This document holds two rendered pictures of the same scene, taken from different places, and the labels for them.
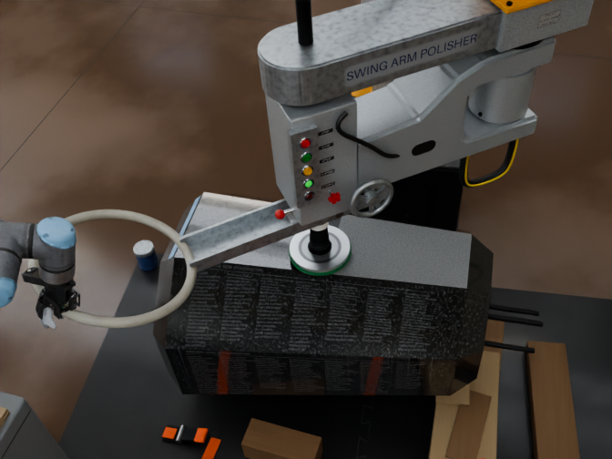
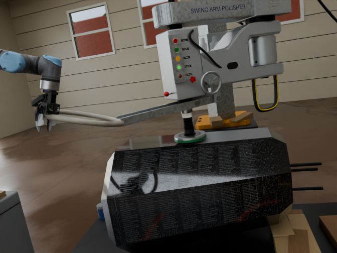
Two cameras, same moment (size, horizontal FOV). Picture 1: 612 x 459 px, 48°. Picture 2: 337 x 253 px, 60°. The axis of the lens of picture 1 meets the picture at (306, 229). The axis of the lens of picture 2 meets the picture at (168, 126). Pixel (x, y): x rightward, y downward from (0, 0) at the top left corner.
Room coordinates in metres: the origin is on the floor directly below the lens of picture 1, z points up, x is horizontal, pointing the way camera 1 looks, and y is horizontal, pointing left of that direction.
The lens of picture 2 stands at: (-0.31, 0.15, 1.35)
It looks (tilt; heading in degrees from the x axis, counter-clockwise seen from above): 12 degrees down; 358
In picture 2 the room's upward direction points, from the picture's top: 9 degrees counter-clockwise
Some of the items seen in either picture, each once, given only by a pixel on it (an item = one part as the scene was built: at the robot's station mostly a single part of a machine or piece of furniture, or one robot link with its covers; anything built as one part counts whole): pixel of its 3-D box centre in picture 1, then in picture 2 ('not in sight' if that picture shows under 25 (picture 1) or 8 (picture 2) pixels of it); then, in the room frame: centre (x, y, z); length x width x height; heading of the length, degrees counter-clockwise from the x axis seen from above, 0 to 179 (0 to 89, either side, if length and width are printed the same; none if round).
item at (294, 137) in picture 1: (305, 167); (176, 58); (1.45, -0.01, 1.38); 0.08 x 0.03 x 0.28; 109
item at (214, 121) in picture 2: not in sight; (215, 121); (2.18, -0.35, 0.81); 0.20 x 0.10 x 0.05; 174
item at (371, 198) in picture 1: (366, 191); (208, 83); (1.51, -0.20, 1.20); 0.15 x 0.10 x 0.15; 109
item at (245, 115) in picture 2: not in sight; (240, 116); (2.20, -0.58, 0.80); 0.20 x 0.10 x 0.05; 115
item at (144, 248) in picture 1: (146, 255); (103, 210); (2.31, 0.82, 0.08); 0.10 x 0.10 x 0.13
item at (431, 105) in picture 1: (429, 119); (232, 61); (1.69, -0.42, 1.31); 0.74 x 0.23 x 0.49; 109
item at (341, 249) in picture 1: (320, 248); (189, 135); (1.58, -0.04, 0.87); 0.21 x 0.21 x 0.01
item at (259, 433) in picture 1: (282, 447); not in sight; (1.23, 0.17, 0.07); 0.30 x 0.12 x 0.12; 68
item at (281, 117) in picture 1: (337, 142); (191, 65); (1.61, -0.12, 1.33); 0.36 x 0.22 x 0.45; 109
